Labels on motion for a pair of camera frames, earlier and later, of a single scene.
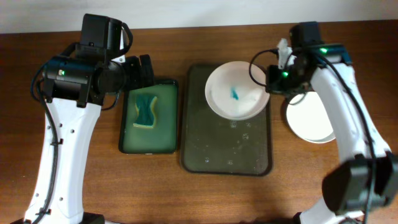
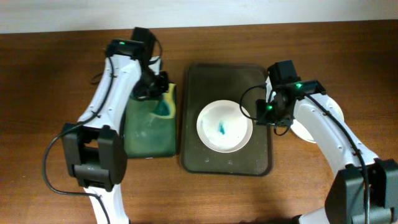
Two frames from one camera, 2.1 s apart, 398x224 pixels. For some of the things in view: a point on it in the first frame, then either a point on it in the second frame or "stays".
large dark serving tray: [212, 144] stays
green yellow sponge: [145, 116] to [166, 107]
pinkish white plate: [231, 91] to [222, 127]
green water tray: [163, 139] stays
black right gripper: [272, 86] to [260, 104]
